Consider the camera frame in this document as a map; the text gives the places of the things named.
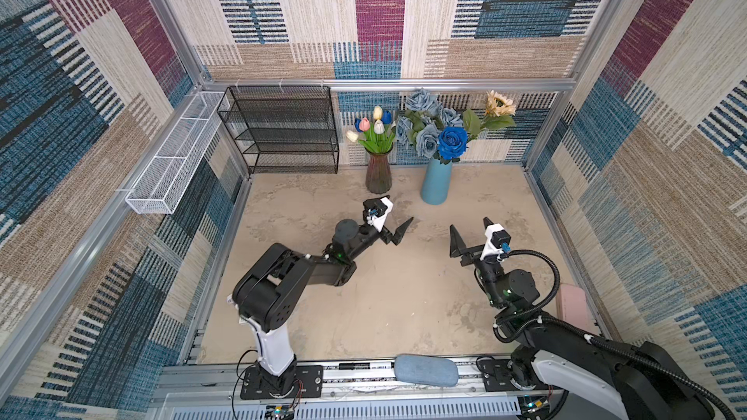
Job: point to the dark blue artificial rose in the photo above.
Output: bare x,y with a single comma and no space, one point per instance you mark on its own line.
453,143

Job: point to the red ribbed glass vase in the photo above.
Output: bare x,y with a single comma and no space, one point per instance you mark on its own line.
378,176

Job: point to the teal cylindrical vase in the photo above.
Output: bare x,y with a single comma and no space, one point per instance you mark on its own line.
435,187

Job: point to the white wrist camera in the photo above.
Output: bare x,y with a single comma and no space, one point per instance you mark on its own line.
376,211
497,243

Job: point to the white wire mesh basket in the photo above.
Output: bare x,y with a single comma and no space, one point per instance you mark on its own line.
162,185

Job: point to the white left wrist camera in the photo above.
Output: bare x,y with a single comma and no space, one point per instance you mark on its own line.
376,211

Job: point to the pink rectangular pad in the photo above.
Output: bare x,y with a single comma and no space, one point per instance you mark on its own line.
571,302

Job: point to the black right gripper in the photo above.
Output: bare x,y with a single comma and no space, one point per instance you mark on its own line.
459,248

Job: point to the beige artificial flower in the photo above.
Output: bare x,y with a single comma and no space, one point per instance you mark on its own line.
499,114

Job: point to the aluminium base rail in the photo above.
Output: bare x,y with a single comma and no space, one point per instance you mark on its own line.
349,389

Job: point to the black wire shelf rack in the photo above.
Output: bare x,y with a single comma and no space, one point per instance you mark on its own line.
283,129

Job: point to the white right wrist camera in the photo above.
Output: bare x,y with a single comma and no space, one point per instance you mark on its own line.
497,243

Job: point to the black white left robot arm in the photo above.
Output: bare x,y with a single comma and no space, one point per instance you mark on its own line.
267,295

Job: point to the blue-grey oval pad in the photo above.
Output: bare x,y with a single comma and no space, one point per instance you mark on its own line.
426,370

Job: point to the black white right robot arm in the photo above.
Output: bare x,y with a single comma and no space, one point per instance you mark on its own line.
629,381

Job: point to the blue-grey artificial rose bunch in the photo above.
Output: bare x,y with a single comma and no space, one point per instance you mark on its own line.
422,120

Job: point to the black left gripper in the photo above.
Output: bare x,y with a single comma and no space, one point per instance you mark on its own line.
391,238

